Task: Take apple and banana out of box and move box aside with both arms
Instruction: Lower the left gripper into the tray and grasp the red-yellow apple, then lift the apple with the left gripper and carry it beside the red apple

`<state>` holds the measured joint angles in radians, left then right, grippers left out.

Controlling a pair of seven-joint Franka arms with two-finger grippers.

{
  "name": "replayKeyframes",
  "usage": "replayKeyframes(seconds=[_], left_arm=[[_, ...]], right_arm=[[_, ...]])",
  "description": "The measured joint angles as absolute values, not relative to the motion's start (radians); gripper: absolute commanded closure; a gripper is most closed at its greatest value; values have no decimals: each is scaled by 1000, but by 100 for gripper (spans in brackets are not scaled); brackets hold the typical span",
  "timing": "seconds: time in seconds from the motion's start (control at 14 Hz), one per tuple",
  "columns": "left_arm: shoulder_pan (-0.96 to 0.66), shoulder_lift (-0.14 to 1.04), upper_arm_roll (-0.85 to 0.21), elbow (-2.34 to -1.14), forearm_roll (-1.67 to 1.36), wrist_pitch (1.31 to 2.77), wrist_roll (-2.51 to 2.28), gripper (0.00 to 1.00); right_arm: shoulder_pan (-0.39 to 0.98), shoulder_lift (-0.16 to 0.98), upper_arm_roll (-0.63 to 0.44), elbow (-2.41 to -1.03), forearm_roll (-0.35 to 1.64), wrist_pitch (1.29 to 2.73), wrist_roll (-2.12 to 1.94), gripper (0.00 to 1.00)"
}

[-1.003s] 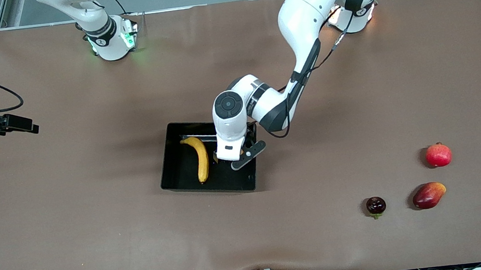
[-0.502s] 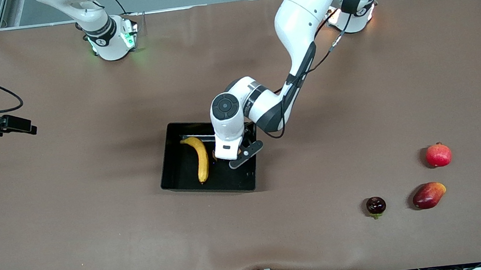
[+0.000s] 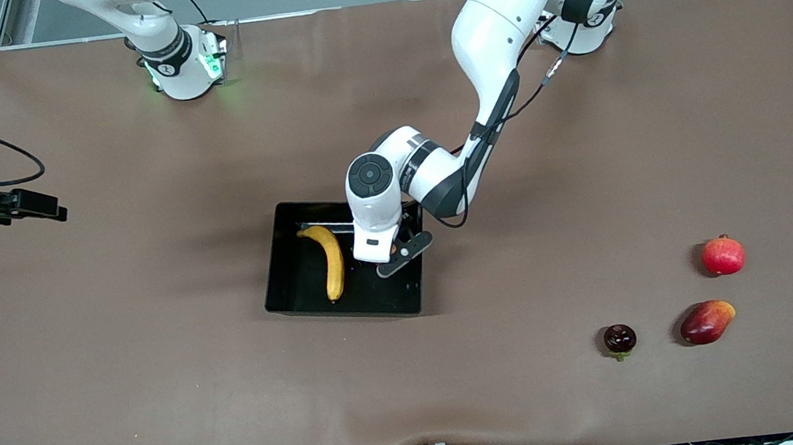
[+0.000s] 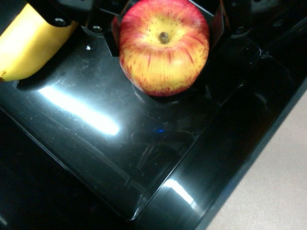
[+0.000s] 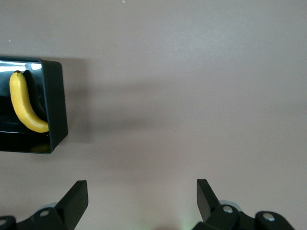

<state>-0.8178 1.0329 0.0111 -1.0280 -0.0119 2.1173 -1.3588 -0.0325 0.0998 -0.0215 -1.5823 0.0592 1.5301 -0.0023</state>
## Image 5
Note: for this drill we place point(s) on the yellow banana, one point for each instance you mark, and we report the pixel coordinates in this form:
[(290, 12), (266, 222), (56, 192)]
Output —
[(20, 100)]

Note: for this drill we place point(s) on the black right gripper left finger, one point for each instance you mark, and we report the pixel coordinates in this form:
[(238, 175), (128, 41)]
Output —
[(67, 210)]

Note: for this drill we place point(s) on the black rectangular plastic box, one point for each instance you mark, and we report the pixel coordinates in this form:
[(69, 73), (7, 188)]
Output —
[(56, 100)]

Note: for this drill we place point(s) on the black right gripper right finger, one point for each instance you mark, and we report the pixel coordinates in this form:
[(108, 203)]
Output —
[(216, 215)]

